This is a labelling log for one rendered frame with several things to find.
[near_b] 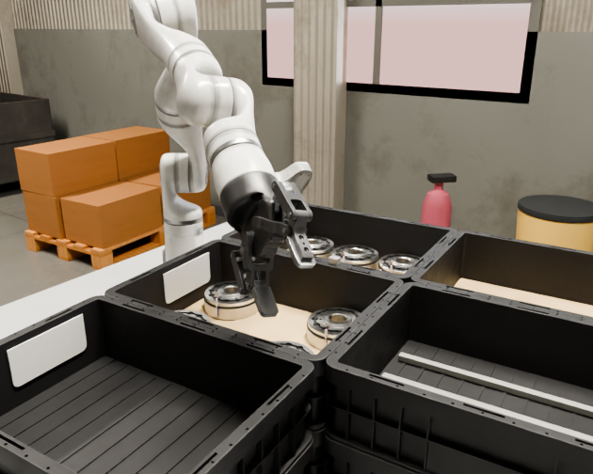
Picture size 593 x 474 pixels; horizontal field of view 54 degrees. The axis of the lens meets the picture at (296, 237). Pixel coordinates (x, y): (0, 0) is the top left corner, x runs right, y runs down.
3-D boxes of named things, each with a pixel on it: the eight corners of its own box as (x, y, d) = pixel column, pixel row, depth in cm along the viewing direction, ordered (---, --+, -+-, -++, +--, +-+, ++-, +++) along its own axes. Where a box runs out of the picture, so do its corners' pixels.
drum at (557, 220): (590, 314, 286) (611, 202, 266) (573, 345, 258) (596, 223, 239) (515, 295, 305) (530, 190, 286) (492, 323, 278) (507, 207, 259)
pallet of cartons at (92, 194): (225, 225, 413) (220, 134, 392) (93, 275, 331) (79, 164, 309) (152, 206, 456) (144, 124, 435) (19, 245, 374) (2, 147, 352)
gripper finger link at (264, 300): (269, 286, 69) (280, 313, 67) (267, 290, 69) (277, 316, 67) (253, 287, 68) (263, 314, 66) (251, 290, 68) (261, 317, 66)
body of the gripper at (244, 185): (208, 210, 72) (228, 271, 67) (233, 161, 67) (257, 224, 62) (261, 213, 76) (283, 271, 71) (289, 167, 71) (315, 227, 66)
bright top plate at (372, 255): (323, 258, 126) (323, 255, 126) (344, 244, 134) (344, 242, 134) (365, 267, 121) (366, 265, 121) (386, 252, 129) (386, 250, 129)
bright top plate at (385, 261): (370, 266, 122) (370, 263, 122) (392, 252, 129) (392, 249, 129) (414, 278, 116) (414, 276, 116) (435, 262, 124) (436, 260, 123)
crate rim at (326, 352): (101, 306, 94) (99, 292, 93) (217, 248, 118) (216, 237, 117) (319, 379, 74) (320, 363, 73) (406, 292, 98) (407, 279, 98)
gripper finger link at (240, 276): (251, 248, 73) (264, 287, 70) (246, 257, 75) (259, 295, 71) (232, 248, 72) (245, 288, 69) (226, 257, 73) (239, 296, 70)
